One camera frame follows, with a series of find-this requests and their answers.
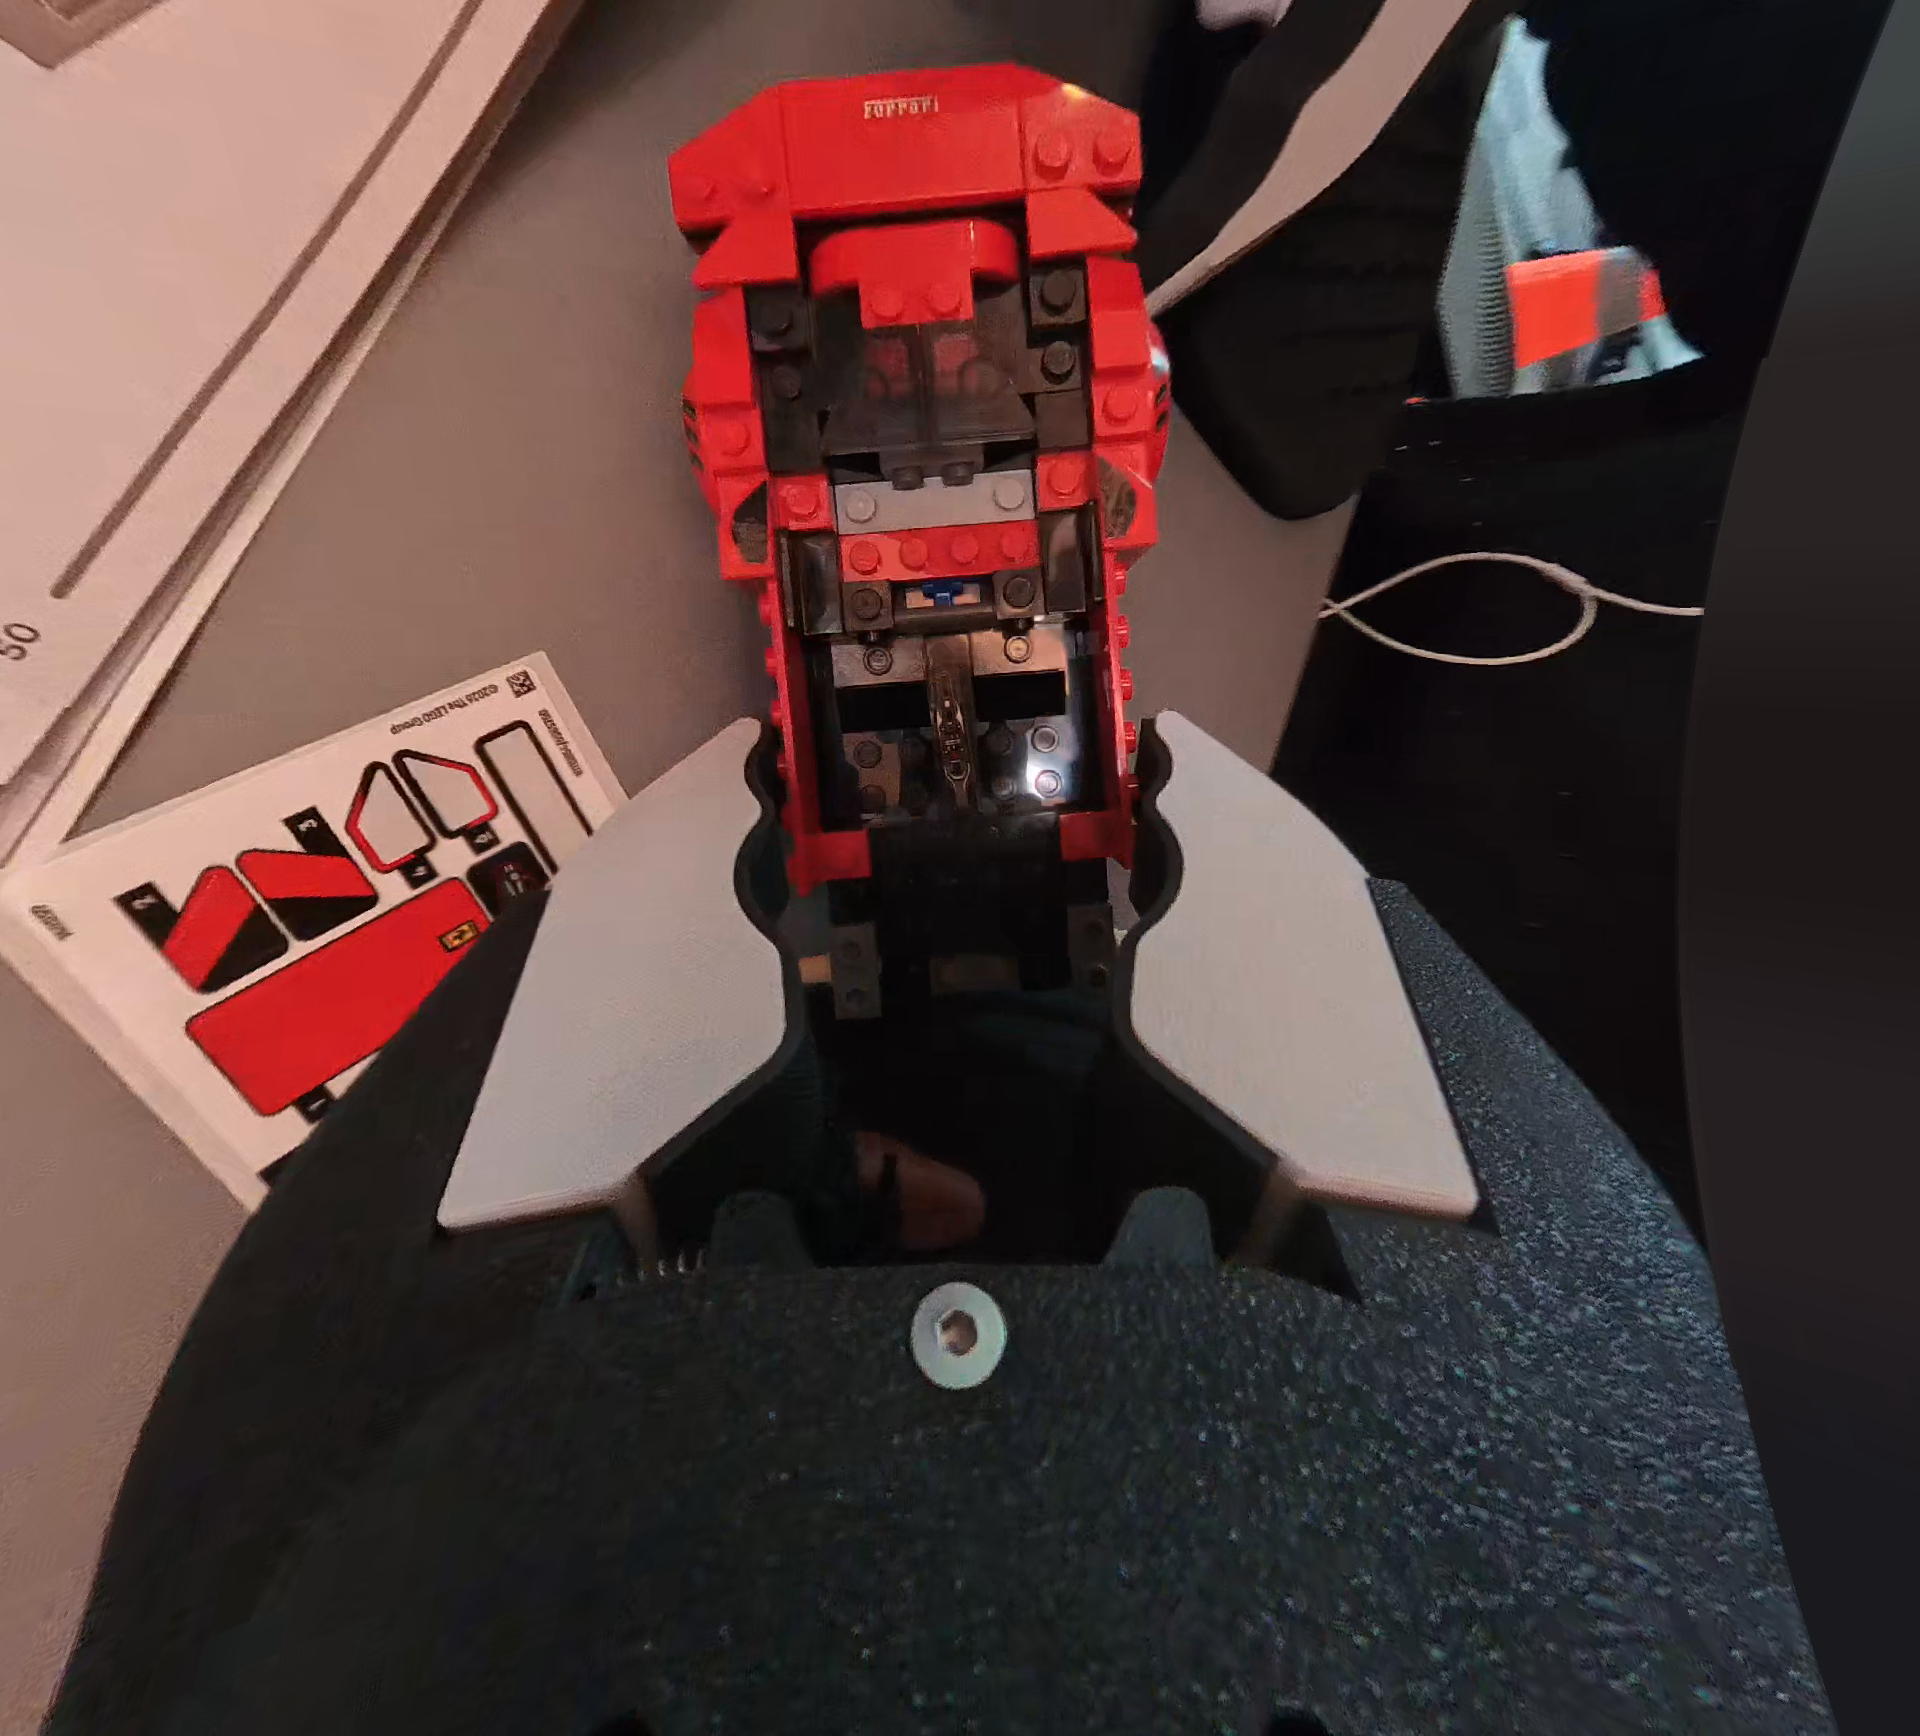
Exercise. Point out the red plastic object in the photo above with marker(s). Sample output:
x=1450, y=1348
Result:
x=1576, y=313

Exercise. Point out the black textured cushion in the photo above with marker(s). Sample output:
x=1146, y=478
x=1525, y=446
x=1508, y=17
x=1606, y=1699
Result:
x=1321, y=386

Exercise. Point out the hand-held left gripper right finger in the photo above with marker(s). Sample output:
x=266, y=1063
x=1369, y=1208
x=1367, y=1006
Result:
x=1288, y=987

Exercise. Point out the dark rounded object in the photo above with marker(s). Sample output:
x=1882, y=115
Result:
x=1829, y=720

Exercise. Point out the white grey cloth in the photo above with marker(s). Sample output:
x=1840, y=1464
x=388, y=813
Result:
x=1514, y=163

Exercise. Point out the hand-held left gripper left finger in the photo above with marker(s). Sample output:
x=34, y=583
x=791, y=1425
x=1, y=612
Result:
x=629, y=987

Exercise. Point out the toy car sticker sheet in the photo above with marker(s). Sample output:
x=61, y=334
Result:
x=299, y=1001

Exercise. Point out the red toy brick car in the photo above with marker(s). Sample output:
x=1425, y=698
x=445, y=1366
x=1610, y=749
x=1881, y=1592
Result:
x=901, y=163

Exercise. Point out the white instruction booklet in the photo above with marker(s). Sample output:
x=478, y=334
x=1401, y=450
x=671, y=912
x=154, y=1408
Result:
x=299, y=192

